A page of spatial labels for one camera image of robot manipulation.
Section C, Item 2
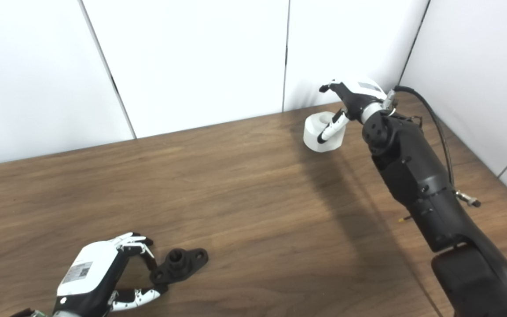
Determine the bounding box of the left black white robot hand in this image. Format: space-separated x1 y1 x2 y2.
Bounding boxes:
52 232 169 317

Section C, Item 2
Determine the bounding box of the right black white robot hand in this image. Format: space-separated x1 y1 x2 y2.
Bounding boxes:
317 79 388 144

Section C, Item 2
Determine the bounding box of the round white plastic piece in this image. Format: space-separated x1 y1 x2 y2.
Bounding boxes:
303 111 347 153

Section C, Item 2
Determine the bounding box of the black flanged holder part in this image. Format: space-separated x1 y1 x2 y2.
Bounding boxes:
150 248 209 284

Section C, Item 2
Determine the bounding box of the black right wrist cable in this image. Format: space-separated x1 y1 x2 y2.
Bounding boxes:
383 85 482 207

